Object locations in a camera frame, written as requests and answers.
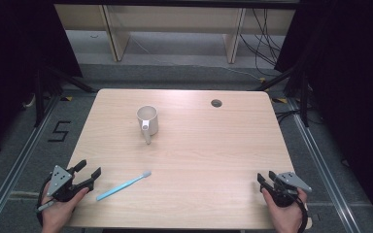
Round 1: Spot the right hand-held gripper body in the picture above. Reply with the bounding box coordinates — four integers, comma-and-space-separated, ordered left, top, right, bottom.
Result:
267, 171, 314, 209

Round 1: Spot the aluminium floor rail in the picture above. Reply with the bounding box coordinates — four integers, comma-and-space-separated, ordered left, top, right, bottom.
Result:
0, 94, 62, 233
286, 96, 364, 233

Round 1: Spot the white cup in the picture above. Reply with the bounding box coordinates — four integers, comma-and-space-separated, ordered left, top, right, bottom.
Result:
136, 105, 160, 146

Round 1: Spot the bundle of black cables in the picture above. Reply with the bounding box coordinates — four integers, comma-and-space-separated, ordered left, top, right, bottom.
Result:
238, 8, 288, 78

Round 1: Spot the blue toothbrush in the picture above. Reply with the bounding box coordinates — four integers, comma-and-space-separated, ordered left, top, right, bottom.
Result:
95, 170, 153, 202

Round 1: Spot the black metal stand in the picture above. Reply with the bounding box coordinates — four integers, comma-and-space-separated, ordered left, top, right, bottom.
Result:
33, 63, 99, 128
248, 63, 311, 128

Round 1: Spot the dark curtain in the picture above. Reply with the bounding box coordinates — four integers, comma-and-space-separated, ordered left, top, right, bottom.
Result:
0, 0, 85, 161
273, 0, 373, 225

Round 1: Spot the beige wooden desk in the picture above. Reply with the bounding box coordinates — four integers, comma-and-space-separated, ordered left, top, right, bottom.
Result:
53, 3, 297, 64

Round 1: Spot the person's right hand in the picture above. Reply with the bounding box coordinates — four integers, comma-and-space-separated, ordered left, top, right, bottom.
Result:
261, 187, 309, 233

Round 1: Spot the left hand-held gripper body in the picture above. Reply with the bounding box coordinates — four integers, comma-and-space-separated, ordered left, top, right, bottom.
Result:
46, 164, 85, 203

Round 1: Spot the person's left hand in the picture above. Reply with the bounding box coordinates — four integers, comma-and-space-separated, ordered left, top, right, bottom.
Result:
41, 181, 90, 233

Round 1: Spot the grey cable plug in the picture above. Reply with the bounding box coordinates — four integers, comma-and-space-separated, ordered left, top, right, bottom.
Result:
34, 199, 58, 214

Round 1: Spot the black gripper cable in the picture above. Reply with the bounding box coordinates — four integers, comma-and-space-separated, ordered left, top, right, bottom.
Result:
35, 173, 53, 228
291, 192, 309, 233

